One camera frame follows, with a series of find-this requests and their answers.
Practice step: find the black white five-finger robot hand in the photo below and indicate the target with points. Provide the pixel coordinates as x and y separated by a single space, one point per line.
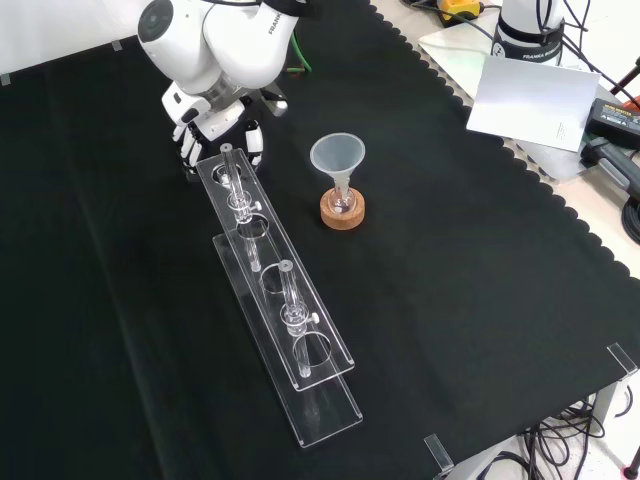
220 122

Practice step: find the translucent plastic funnel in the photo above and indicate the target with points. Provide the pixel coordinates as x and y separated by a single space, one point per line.
337 155

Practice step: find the clear acrylic funnel stand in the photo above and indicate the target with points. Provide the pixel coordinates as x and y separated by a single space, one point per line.
336 358

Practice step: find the grey tape piece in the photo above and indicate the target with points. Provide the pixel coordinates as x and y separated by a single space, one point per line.
4 79
117 45

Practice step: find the small round-bottom glass flask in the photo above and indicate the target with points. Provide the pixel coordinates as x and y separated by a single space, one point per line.
346 205

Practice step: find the yellow stop button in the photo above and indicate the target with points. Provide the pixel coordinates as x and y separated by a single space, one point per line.
462 7

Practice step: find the black bench cloth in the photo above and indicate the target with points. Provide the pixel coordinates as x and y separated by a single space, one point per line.
450 275

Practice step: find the pale board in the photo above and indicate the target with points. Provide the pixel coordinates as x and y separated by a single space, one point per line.
530 100

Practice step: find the black power adapter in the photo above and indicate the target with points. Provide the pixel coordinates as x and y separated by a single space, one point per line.
615 117

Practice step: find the clear cloth clip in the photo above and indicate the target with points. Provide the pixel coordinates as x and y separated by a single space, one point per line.
622 357
439 452

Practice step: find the red black tripod leg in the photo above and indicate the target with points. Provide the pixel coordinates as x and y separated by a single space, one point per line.
627 77

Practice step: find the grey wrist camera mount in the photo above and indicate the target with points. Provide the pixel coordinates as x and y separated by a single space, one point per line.
277 106

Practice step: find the grey mounting base plate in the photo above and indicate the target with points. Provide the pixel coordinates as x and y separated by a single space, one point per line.
450 55

